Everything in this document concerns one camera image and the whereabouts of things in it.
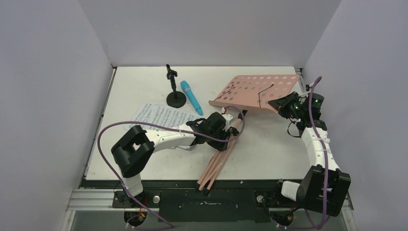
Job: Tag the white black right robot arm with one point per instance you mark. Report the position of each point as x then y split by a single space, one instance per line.
324 187

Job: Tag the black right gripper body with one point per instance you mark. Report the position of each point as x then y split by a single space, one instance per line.
285 104

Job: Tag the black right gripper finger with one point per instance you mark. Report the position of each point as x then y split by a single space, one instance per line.
285 112
291 99

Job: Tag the blue toy microphone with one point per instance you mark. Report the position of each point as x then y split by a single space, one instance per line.
187 90

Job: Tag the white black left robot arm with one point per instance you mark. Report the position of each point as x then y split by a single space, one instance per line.
133 151

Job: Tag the aluminium mounting rail frame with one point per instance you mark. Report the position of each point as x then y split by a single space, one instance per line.
177 205

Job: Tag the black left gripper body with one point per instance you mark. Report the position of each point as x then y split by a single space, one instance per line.
222 133

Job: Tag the upper sheet music page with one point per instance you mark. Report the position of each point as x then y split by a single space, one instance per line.
169 117

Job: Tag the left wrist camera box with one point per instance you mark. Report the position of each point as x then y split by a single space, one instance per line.
229 118

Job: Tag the sheet music page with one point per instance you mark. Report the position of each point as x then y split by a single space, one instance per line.
142 114
169 117

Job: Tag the lower sheet music page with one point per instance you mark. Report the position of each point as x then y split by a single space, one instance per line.
142 114

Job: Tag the pink folding music stand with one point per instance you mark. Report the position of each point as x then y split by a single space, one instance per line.
247 93

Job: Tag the black microphone desk stand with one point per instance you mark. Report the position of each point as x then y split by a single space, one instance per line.
175 99

